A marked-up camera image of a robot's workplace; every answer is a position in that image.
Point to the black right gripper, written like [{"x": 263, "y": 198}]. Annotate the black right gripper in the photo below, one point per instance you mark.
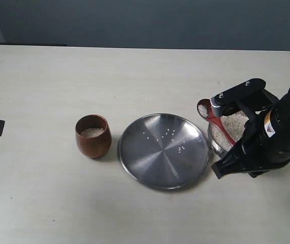
[{"x": 261, "y": 148}]

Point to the brown wooden cup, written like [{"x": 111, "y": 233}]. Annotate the brown wooden cup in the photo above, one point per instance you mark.
[{"x": 93, "y": 146}]

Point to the steel bowl of rice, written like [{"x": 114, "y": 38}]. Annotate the steel bowl of rice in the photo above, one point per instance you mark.
[{"x": 234, "y": 126}]

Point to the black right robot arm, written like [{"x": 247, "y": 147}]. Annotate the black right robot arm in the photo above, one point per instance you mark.
[{"x": 265, "y": 143}]

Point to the dark red wooden spoon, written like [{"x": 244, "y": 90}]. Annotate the dark red wooden spoon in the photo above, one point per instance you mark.
[{"x": 205, "y": 111}]

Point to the round steel plate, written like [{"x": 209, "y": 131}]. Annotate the round steel plate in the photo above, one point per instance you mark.
[{"x": 163, "y": 151}]

